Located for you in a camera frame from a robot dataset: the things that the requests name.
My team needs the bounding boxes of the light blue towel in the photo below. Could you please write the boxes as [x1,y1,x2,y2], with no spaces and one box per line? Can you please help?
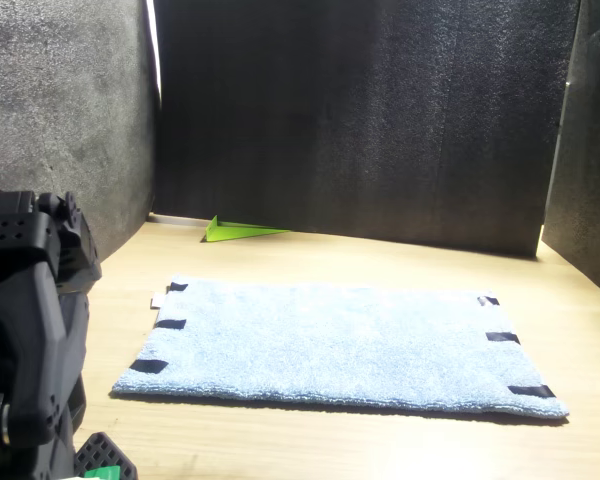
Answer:
[110,273,571,420]

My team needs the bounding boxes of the dark grey foam panel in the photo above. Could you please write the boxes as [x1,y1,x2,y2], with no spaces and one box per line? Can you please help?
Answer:
[542,0,600,304]
[152,0,581,259]
[0,0,162,351]

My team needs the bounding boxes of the green table clamp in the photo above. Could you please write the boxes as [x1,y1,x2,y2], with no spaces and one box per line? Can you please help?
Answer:
[82,464,122,480]

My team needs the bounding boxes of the green object corner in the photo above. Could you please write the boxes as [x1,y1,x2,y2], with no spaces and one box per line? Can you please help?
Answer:
[202,215,292,245]

